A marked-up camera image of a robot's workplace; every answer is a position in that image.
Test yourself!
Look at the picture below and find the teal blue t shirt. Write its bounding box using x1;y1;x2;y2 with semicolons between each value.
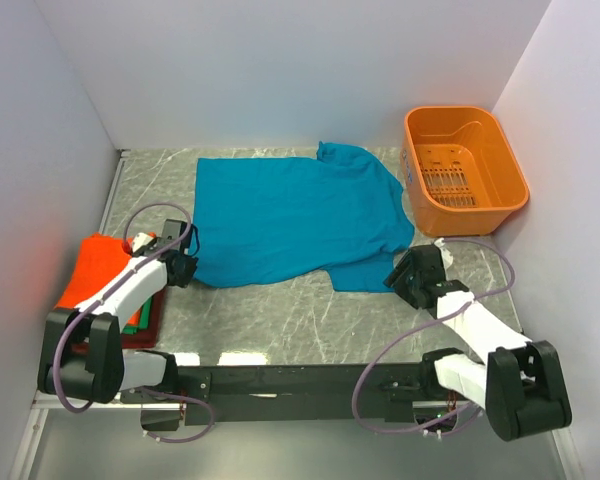
194;143;415;293

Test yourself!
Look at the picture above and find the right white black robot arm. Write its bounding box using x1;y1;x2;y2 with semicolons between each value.
385;244;572;441

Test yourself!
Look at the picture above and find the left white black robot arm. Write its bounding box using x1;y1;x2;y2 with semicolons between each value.
37;220;199;413

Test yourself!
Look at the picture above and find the folded dark red t shirt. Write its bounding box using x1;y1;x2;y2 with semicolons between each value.
121;289;166;349

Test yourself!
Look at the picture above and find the folded orange t shirt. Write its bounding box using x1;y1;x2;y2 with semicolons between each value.
56;233;131;308

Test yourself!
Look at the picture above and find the orange plastic basket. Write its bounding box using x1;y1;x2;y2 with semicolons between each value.
401;106;530;237

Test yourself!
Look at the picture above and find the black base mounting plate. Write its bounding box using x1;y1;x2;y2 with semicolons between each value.
119;364;478;432

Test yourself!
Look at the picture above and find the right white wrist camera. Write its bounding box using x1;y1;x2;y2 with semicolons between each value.
433;238;454;270

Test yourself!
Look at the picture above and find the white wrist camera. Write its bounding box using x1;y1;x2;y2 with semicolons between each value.
433;238;454;270
129;232;155;255

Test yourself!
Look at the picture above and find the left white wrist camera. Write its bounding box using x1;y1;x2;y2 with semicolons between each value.
129;232;155;255

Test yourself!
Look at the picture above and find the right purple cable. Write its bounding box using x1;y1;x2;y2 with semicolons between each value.
353;237;517;434

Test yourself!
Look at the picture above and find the aluminium rail frame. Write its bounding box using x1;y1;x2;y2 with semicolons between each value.
32;363;562;411

